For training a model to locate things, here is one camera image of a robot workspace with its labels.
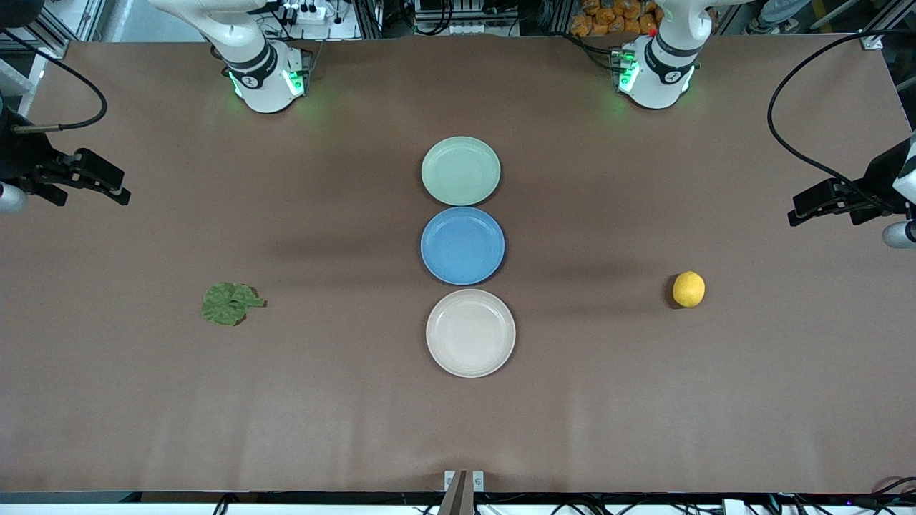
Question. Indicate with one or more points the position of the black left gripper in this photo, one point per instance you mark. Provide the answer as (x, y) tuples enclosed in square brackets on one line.
[(879, 182)]

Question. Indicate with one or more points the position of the bag of orange snacks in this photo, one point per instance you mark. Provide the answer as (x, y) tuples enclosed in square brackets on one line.
[(615, 18)]

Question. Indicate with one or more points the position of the light green round plate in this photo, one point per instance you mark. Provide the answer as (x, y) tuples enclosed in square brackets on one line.
[(460, 170)]

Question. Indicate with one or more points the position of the green lettuce leaf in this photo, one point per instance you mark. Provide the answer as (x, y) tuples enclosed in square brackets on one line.
[(227, 303)]

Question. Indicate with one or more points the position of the white power strip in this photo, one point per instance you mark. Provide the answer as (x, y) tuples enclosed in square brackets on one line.
[(304, 12)]

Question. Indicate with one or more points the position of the metal table edge bracket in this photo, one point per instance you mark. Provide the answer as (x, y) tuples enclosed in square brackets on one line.
[(464, 490)]

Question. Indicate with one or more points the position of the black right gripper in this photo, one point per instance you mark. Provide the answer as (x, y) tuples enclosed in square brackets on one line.
[(23, 159)]

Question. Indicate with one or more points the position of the yellow lemon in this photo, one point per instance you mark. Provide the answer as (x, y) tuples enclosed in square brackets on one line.
[(688, 289)]

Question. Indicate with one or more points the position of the beige round plate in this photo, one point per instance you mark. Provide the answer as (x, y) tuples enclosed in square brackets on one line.
[(470, 332)]

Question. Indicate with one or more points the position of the blue round plate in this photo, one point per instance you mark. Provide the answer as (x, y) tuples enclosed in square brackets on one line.
[(462, 245)]

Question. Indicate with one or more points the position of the aluminium frame profile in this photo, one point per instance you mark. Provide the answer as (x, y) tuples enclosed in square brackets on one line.
[(43, 28), (884, 28)]

